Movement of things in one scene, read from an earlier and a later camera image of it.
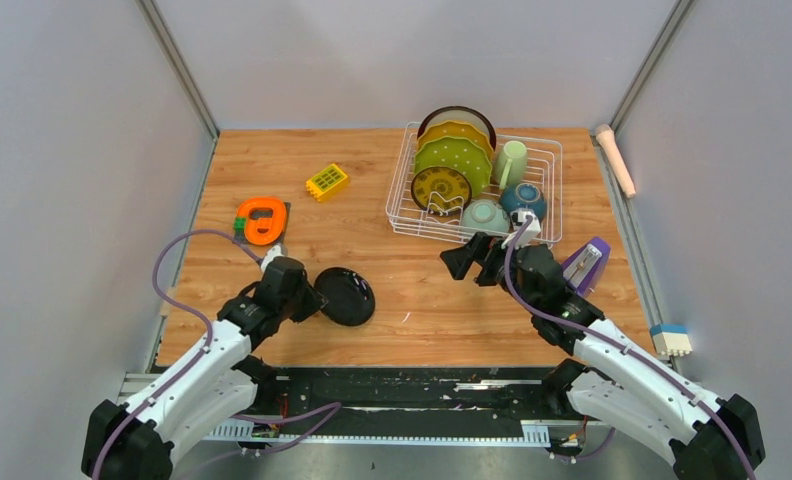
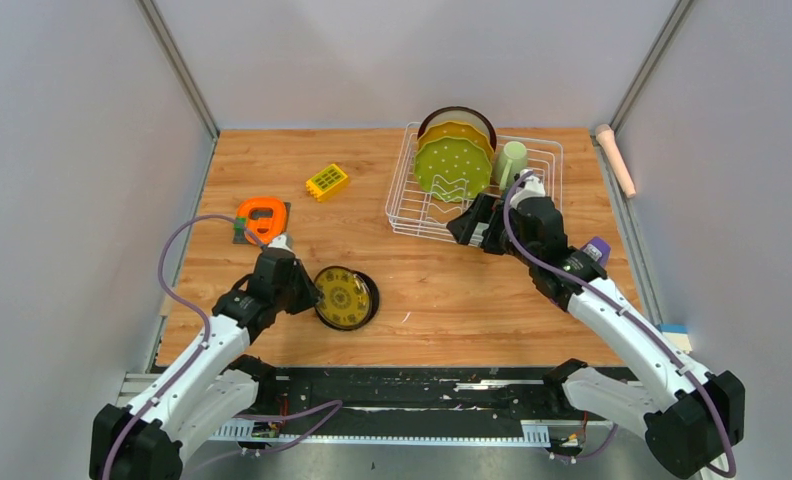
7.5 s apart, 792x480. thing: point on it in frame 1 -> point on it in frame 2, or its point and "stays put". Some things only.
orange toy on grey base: x=261 y=220 stays put
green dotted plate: x=465 y=156 stays put
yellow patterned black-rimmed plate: x=441 y=191 -> x=345 y=300
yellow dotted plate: x=458 y=129 stays put
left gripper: x=314 y=300 stays put
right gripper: x=458 y=261 -> x=485 y=210
